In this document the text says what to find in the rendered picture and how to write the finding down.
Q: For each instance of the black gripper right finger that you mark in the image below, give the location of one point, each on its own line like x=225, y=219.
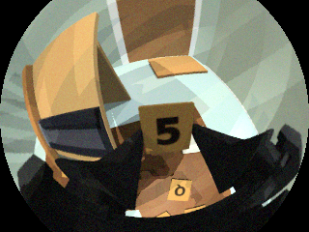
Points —
x=225, y=155

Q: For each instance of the flat wooden board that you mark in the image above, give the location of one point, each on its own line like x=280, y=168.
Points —
x=171, y=66

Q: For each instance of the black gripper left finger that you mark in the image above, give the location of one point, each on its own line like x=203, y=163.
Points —
x=117, y=173

